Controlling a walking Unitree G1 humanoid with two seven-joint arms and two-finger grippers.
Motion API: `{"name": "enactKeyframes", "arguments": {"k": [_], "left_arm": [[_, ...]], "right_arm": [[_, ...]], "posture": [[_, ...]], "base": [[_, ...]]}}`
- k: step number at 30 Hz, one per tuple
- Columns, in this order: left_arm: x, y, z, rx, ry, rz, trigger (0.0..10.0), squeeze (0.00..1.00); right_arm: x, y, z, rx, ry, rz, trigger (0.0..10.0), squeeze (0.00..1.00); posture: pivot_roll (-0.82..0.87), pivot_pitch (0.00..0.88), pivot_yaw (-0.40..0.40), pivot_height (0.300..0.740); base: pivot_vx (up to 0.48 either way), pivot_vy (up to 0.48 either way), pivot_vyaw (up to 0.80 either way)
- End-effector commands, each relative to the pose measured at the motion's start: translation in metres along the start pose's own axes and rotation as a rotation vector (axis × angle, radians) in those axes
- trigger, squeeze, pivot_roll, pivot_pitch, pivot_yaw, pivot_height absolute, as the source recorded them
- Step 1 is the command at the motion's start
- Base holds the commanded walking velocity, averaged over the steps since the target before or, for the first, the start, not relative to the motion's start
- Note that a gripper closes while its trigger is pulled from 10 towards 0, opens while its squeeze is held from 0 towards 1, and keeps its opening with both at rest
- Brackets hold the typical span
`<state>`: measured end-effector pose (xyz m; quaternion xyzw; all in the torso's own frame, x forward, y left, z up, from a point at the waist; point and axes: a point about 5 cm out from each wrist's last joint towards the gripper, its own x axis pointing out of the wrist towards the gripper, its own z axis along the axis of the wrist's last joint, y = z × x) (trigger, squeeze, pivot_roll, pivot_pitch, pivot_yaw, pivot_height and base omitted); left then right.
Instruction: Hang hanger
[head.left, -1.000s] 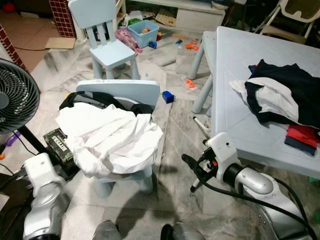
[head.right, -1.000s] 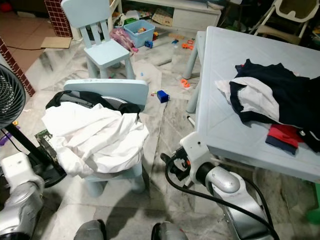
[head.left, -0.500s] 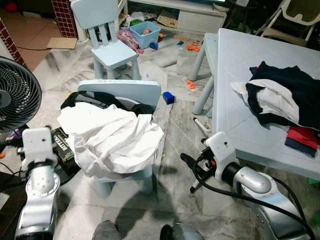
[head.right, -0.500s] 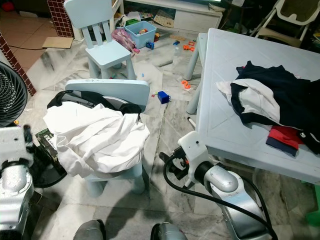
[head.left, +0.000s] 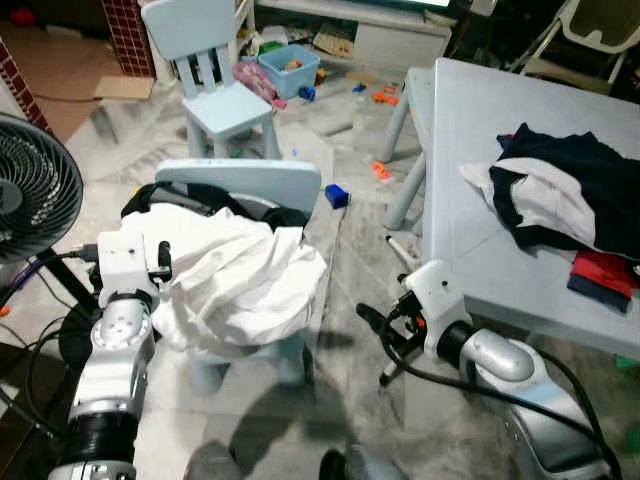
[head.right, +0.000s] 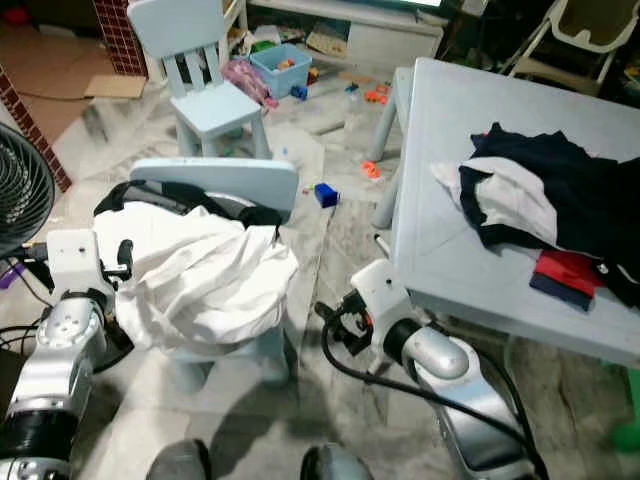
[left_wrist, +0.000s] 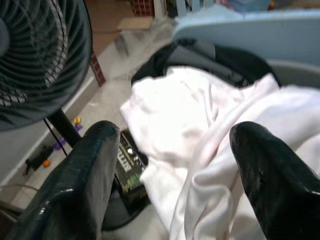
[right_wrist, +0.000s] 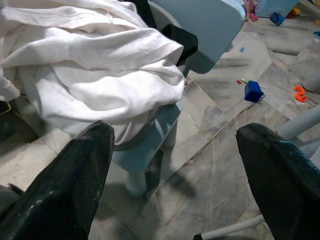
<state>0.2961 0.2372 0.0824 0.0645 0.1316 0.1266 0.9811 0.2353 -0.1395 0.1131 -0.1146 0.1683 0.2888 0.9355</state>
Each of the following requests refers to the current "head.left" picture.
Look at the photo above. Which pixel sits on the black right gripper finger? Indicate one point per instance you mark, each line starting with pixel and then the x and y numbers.
pixel 375 318

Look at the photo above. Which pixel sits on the white garment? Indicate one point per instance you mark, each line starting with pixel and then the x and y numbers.
pixel 230 280

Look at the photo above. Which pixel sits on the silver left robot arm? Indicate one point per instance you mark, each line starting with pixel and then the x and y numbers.
pixel 110 360

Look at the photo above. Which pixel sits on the white marker pen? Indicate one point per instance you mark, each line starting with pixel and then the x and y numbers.
pixel 400 246

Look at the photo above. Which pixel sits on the light blue child chair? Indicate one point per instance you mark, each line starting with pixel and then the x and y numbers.
pixel 250 180
pixel 225 105

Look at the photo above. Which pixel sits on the orange plastic toy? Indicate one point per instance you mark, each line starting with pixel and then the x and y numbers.
pixel 385 96
pixel 381 171

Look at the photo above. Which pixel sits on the grey robot right foot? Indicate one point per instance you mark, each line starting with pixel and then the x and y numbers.
pixel 365 467

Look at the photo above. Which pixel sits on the grey robot foot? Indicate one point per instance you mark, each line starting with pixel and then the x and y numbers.
pixel 215 465
pixel 365 467

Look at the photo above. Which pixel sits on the black floor fan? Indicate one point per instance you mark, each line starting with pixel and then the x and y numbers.
pixel 35 190

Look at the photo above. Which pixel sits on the red folded garment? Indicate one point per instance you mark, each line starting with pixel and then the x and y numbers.
pixel 605 268

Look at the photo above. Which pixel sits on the flat brown cardboard piece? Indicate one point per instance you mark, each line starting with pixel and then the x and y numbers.
pixel 125 88

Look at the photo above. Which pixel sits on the white crumpled clothing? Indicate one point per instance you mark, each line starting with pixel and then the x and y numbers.
pixel 545 200

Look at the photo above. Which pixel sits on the black clothing pile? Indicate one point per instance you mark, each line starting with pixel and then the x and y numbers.
pixel 590 160

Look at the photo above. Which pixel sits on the grey robot left foot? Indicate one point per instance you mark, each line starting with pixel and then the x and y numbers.
pixel 215 465

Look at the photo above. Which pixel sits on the pink fabric bag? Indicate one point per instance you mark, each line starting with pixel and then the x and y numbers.
pixel 258 82

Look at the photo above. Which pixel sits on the light blue plastic table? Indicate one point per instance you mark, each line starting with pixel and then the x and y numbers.
pixel 480 120

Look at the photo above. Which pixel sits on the small blue toy car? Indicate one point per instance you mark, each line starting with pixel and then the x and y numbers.
pixel 306 93

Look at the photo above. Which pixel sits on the blue plastic toy bin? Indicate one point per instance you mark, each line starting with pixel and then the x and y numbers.
pixel 290 78

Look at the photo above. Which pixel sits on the red brick pattern panel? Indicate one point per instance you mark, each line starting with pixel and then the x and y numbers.
pixel 15 85
pixel 128 40

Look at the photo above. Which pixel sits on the white television stand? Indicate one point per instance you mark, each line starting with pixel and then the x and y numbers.
pixel 390 45

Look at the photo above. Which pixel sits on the brown puzzle board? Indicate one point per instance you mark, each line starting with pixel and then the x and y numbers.
pixel 335 45

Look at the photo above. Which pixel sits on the white green high chair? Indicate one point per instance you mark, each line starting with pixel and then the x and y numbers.
pixel 600 20

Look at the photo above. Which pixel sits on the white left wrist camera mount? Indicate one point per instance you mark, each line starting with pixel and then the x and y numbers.
pixel 125 262

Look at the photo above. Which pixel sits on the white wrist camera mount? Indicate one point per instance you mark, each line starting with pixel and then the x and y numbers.
pixel 125 262
pixel 435 295

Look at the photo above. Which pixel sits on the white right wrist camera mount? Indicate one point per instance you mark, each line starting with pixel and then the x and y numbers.
pixel 435 295

